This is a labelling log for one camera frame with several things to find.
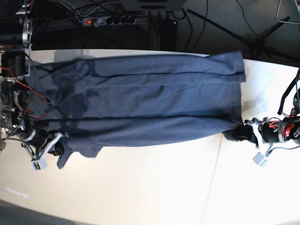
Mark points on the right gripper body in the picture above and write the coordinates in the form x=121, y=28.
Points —
x=38, y=141

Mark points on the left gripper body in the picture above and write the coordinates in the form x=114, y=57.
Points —
x=277, y=131

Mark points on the blue T-shirt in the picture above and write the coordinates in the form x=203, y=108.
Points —
x=139, y=100

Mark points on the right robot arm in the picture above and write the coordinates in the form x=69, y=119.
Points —
x=17, y=120

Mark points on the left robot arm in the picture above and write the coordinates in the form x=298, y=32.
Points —
x=293, y=110

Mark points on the black power adapter brick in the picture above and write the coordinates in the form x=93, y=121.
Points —
x=168, y=33

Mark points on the white power strip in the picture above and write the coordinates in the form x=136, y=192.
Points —
x=107, y=21

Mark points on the grey box under table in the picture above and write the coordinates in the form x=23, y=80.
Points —
x=154, y=5

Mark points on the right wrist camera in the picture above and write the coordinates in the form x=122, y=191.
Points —
x=39, y=164

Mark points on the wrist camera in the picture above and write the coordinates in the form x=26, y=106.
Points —
x=260, y=160
x=39, y=164

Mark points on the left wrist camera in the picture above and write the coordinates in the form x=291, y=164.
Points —
x=260, y=160

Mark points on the aluminium frame profile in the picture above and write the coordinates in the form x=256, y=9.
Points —
x=154, y=30

